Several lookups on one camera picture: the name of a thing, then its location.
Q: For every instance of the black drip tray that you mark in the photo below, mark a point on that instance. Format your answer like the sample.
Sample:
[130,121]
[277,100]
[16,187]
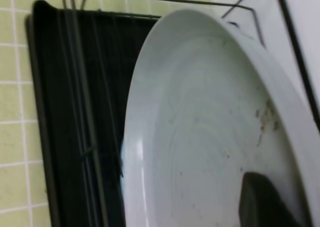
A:
[48,44]

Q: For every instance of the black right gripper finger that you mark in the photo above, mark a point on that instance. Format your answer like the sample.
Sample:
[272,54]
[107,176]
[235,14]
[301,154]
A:
[260,204]

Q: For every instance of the grey round plate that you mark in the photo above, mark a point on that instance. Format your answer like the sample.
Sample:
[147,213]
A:
[206,104]

